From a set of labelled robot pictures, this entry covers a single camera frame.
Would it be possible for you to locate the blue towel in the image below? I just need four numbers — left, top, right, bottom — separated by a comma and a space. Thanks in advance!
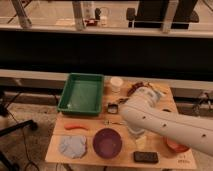
58, 135, 87, 159

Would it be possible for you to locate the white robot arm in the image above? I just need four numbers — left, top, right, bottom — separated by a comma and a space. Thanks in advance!
120, 87, 213, 156

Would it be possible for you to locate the white paper cup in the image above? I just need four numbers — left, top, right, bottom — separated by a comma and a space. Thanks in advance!
110, 77, 123, 92

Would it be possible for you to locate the yellow apple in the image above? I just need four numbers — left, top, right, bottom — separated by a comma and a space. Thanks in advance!
136, 135, 147, 150

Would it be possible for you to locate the black remote control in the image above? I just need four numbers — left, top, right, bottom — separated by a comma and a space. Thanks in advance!
133, 151, 158, 164

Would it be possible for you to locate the metal spoon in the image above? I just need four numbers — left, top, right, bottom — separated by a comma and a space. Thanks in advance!
104, 120, 124, 125

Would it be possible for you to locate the purple bowl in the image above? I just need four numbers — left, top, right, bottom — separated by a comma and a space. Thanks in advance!
93, 128, 122, 159

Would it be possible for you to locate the orange-brown bowl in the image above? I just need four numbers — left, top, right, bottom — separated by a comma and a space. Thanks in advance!
164, 138, 189, 153

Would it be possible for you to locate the orange carrot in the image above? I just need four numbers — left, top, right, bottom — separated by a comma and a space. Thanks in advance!
64, 124, 89, 131

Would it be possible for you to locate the green plastic tray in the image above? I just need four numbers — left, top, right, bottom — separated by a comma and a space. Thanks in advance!
57, 73, 104, 117

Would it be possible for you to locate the black office chair base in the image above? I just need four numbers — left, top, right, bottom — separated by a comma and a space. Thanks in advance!
0, 91, 40, 171

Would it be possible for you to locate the black handled brush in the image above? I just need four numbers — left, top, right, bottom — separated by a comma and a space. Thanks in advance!
117, 98, 129, 104

